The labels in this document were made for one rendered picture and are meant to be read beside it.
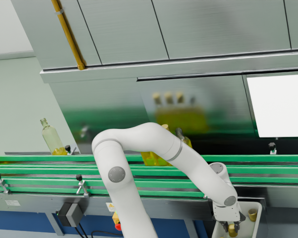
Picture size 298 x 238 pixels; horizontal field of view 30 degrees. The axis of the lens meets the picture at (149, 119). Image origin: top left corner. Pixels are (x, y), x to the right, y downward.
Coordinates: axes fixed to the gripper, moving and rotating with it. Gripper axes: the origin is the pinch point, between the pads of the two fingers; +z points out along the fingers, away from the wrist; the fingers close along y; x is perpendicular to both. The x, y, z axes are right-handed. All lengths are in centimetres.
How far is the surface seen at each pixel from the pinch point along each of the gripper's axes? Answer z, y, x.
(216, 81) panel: -44, 5, -39
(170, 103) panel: -34, 28, -39
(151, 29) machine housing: -70, 27, -42
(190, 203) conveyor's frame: -1.0, 19.9, -11.3
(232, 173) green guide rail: -8.3, 2.0, -22.3
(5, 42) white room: 81, 355, -343
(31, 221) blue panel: 19, 113, -15
